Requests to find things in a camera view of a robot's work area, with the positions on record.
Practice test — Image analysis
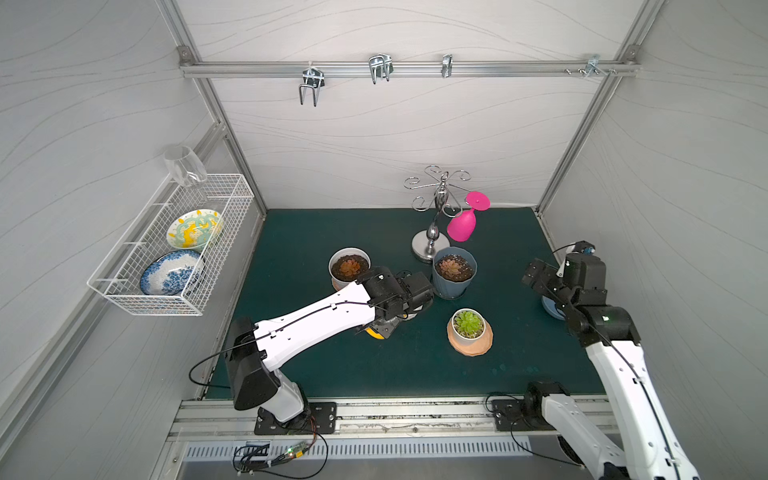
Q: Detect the blue bowl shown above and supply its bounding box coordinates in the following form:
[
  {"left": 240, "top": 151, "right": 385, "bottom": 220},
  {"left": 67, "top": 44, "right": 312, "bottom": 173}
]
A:
[{"left": 541, "top": 296, "right": 565, "bottom": 321}]

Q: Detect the aluminium wall rail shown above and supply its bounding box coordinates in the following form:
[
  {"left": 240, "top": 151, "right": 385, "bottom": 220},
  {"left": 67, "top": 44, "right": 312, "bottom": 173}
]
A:
[{"left": 180, "top": 58, "right": 641, "bottom": 80}]

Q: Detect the green table mat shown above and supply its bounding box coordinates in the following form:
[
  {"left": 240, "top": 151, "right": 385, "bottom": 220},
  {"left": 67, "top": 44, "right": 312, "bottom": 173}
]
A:
[{"left": 235, "top": 208, "right": 603, "bottom": 398}]

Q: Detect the yellow green patterned plate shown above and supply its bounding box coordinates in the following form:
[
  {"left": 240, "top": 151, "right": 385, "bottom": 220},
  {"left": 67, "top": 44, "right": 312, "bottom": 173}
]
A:
[{"left": 165, "top": 209, "right": 223, "bottom": 253}]

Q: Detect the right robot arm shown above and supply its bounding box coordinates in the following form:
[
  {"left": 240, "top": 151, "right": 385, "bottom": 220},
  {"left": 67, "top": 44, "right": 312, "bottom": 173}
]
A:
[{"left": 521, "top": 251, "right": 699, "bottom": 479}]

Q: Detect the blue white patterned plate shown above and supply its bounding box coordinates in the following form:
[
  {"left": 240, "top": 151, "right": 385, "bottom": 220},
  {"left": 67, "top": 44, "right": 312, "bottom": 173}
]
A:
[{"left": 139, "top": 250, "right": 205, "bottom": 296}]

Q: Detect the yellow watering can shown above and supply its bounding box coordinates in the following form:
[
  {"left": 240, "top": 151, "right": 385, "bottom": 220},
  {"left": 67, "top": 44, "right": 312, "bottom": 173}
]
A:
[{"left": 365, "top": 327, "right": 385, "bottom": 340}]

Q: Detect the metal double hook left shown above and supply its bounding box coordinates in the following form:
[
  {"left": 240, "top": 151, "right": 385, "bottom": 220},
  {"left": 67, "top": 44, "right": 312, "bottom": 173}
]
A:
[{"left": 298, "top": 66, "right": 325, "bottom": 107}]

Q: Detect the small white pot succulent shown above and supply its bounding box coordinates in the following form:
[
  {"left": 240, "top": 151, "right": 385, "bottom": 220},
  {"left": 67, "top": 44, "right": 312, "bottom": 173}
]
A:
[{"left": 403, "top": 305, "right": 424, "bottom": 321}]

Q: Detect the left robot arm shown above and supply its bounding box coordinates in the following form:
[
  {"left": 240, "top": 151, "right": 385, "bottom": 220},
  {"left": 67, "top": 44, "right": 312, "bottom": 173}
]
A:
[{"left": 224, "top": 267, "right": 436, "bottom": 425}]

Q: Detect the metal double hook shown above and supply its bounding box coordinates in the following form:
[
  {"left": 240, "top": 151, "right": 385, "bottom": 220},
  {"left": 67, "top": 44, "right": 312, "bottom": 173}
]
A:
[
  {"left": 298, "top": 66, "right": 325, "bottom": 107},
  {"left": 368, "top": 53, "right": 394, "bottom": 85}
]

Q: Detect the pink wine glass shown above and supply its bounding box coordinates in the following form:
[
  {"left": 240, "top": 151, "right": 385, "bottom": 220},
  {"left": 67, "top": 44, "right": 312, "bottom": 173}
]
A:
[{"left": 447, "top": 191, "right": 491, "bottom": 242}]

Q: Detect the white pot red succulent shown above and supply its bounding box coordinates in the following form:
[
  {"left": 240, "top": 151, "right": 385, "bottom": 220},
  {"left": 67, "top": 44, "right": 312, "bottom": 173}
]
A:
[{"left": 328, "top": 247, "right": 371, "bottom": 290}]

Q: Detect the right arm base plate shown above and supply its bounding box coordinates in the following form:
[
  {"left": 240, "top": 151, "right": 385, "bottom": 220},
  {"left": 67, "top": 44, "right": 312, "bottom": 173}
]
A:
[{"left": 487, "top": 396, "right": 544, "bottom": 432}]

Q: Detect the silver glass hanger stand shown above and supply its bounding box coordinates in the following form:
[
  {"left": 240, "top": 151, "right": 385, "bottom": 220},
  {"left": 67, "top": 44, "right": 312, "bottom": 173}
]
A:
[{"left": 403, "top": 165, "right": 472, "bottom": 263}]

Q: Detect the blue-grey pot pink succulent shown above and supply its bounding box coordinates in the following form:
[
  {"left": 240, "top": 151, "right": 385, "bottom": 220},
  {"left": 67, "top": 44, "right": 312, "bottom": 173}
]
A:
[{"left": 432, "top": 247, "right": 478, "bottom": 300}]

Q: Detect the clear glass cup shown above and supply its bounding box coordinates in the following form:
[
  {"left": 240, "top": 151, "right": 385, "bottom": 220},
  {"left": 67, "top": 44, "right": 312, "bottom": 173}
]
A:
[{"left": 164, "top": 145, "right": 207, "bottom": 188}]

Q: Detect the metal double hook middle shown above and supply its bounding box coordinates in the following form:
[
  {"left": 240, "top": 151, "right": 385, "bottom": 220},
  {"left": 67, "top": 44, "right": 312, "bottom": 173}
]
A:
[{"left": 368, "top": 53, "right": 394, "bottom": 85}]

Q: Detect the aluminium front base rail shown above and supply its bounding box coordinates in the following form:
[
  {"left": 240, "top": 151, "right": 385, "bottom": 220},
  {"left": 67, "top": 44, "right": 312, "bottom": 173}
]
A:
[{"left": 166, "top": 394, "right": 522, "bottom": 442}]

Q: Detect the white wire basket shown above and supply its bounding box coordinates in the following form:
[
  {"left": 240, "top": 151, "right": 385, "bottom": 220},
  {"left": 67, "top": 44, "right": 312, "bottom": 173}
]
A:
[{"left": 87, "top": 173, "right": 254, "bottom": 316}]

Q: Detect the white pot green succulent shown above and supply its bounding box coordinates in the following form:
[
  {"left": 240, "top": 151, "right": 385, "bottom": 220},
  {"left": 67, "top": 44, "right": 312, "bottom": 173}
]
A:
[{"left": 448, "top": 308, "right": 486, "bottom": 345}]

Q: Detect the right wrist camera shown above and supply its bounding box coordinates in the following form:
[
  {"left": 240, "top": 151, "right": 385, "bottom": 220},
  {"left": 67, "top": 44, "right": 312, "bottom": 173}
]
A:
[{"left": 572, "top": 240, "right": 596, "bottom": 255}]

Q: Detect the cable bundle with board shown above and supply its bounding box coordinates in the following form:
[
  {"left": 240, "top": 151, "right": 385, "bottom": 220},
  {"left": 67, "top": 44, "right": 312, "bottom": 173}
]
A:
[{"left": 231, "top": 419, "right": 330, "bottom": 480}]

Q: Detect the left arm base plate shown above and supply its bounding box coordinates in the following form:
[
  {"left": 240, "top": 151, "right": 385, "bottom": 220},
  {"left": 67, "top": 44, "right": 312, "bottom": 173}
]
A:
[{"left": 254, "top": 402, "right": 337, "bottom": 436}]

